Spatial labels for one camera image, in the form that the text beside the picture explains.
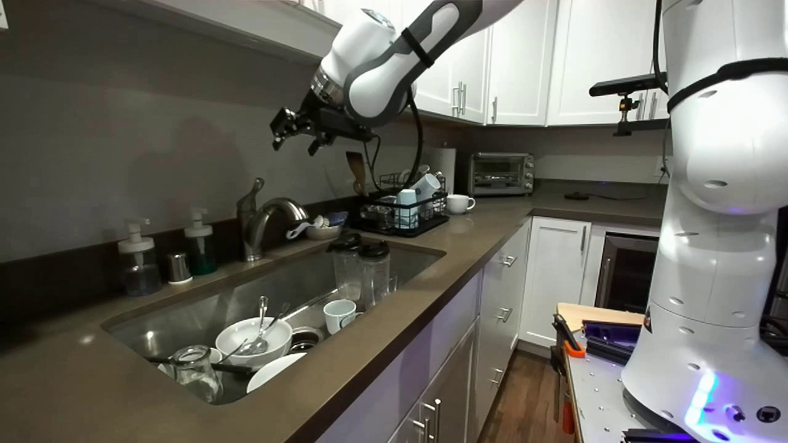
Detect black wire dish rack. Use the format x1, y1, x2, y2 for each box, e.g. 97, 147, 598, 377
347, 186, 454, 241

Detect light wooden board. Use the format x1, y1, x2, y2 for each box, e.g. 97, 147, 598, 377
555, 299, 648, 331

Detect white wall cabinets metal handles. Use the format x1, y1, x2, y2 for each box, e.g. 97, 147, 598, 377
323, 0, 673, 131

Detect large white bowl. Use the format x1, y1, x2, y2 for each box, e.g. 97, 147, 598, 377
214, 315, 295, 368

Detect clear soap dispenser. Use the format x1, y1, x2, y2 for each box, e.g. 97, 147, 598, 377
116, 215, 162, 298

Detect metal faucet handle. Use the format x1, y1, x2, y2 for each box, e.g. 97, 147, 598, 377
233, 175, 269, 219

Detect stainless steel faucet spout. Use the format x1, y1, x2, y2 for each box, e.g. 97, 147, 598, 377
241, 193, 312, 266

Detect clear blender jar black lid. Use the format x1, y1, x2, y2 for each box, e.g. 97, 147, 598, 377
327, 231, 366, 303
358, 238, 393, 309

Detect white mug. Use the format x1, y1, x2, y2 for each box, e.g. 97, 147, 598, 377
321, 298, 360, 336
446, 191, 478, 215

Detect light blue plastic container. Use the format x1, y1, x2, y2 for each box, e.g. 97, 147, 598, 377
411, 169, 446, 206

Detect orange black clamp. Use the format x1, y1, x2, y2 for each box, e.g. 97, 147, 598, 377
549, 309, 590, 363

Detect white paper towel roll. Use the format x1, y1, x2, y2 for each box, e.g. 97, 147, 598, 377
428, 145, 458, 197

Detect black tool case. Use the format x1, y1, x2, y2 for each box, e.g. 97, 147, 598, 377
579, 318, 641, 363

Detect base cabinets metal handles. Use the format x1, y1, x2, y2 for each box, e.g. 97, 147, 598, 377
316, 219, 536, 443

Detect black glass door appliance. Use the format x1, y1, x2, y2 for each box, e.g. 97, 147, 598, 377
593, 228, 662, 315

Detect light blue plastic cup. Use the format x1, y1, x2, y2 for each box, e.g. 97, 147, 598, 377
393, 186, 421, 231

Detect grey robot base table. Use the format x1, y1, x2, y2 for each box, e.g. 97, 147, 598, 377
562, 352, 788, 443

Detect silver toaster oven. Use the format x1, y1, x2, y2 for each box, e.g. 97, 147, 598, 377
465, 149, 536, 199

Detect white base cabinet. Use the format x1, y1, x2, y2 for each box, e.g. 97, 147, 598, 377
519, 214, 610, 352

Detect beige ceramic bowl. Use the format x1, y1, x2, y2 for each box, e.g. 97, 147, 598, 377
302, 214, 343, 243

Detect long white wall cabinet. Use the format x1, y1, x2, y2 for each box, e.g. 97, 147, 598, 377
88, 0, 347, 68

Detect white plate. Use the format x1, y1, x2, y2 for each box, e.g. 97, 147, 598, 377
244, 350, 310, 393

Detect clear glass jar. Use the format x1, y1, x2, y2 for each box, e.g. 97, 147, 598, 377
167, 341, 227, 402

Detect metal spoon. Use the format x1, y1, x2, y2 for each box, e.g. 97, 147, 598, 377
219, 315, 285, 363
254, 293, 272, 352

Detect wooden cutting board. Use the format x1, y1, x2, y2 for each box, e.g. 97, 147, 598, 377
343, 147, 374, 199

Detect stainless steel sink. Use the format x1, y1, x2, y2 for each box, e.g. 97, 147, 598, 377
100, 236, 449, 407

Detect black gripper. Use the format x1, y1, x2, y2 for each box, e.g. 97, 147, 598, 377
269, 90, 374, 153

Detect green soap dispenser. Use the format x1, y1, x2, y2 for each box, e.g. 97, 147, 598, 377
182, 206, 219, 277

